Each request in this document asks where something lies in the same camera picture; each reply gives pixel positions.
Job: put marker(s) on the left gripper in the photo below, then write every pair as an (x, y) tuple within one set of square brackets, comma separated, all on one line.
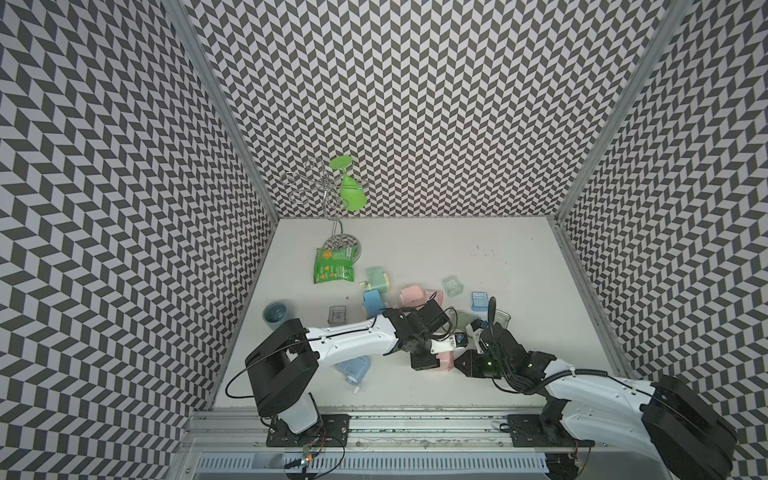
[(425, 362)]

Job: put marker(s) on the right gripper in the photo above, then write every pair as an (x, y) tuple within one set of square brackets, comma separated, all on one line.
[(470, 369)]

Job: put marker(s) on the pink transparent tray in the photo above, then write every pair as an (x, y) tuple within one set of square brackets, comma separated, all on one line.
[(436, 295)]

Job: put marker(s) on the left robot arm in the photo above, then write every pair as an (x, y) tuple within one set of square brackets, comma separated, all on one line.
[(281, 367)]

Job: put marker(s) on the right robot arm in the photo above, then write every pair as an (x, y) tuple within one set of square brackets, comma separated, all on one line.
[(664, 420)]

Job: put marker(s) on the grey transparent tray right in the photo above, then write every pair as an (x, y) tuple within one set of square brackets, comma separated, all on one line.
[(502, 318)]

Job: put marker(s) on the grey transparent tray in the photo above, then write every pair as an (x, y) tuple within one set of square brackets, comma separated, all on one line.
[(337, 315), (502, 318)]

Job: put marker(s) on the blue transparent tray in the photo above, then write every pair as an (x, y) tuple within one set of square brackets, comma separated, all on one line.
[(479, 301)]

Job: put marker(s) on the light blue pencil sharpener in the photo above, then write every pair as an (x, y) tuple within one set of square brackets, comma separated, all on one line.
[(354, 371)]

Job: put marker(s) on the mint green pencil sharpener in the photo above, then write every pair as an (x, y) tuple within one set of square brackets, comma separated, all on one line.
[(376, 279)]

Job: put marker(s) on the grey transparent tray left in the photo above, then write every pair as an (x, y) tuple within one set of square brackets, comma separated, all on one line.
[(337, 315)]

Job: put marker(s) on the green snack packet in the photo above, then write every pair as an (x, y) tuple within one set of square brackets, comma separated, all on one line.
[(334, 265)]

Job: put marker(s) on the teal ceramic cup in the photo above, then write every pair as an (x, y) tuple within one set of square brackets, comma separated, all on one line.
[(275, 314)]

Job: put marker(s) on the green plastic cup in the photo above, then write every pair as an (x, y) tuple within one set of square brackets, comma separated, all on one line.
[(351, 192)]

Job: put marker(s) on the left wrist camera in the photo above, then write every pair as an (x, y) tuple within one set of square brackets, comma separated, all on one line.
[(456, 344)]

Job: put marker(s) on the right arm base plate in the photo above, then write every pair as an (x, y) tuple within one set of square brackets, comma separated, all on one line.
[(528, 430)]

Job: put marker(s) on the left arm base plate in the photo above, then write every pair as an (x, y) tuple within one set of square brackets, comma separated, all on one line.
[(331, 430)]

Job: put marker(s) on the aluminium front rail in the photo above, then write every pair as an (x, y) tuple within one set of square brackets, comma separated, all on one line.
[(240, 429)]

